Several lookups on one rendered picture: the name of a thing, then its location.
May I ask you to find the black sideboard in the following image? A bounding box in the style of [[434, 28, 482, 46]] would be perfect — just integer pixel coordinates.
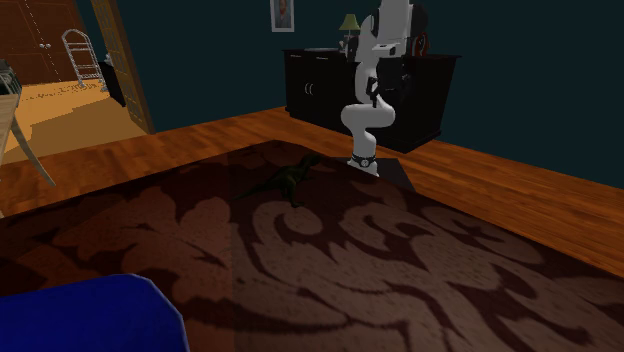
[[283, 12, 462, 155]]

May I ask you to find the dark robot stand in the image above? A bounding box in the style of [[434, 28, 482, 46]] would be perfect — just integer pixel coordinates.
[[335, 155, 417, 192]]

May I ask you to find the dark green dinosaur toy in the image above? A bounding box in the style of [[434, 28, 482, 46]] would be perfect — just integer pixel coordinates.
[[232, 152, 323, 210]]

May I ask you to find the brown patterned rug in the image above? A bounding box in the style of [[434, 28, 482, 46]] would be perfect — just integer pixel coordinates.
[[0, 139, 624, 352]]

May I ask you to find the wooden lattice door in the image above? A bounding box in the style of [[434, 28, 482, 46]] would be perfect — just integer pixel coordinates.
[[89, 0, 157, 136]]

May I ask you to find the small black cabinet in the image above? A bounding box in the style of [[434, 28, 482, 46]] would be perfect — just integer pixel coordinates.
[[99, 54, 128, 108]]

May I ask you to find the white metal rack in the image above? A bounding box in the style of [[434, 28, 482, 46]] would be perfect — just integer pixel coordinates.
[[61, 28, 109, 93]]

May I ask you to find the brown wardrobe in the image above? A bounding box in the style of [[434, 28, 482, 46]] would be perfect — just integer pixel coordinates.
[[0, 0, 95, 87]]

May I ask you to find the light wooden table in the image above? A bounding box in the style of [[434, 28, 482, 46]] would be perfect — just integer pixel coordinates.
[[0, 58, 58, 219]]

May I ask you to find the framed wall picture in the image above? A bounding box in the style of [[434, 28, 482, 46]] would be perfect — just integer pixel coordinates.
[[269, 0, 296, 34]]

